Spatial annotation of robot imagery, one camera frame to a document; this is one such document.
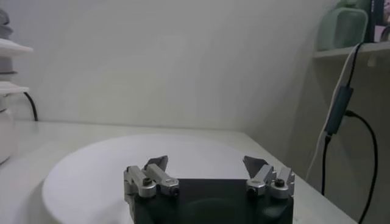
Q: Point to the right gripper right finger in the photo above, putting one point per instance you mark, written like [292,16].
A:
[268,179]

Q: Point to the cream electric cooker base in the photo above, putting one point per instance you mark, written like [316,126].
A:
[6,134]

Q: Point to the pale green container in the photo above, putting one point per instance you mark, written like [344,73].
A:
[341,29]

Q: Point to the white shelf table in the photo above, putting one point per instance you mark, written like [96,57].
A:
[341,52]

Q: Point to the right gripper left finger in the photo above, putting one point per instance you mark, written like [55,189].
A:
[152,181]

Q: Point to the white round plate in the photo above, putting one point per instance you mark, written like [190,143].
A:
[91,182]

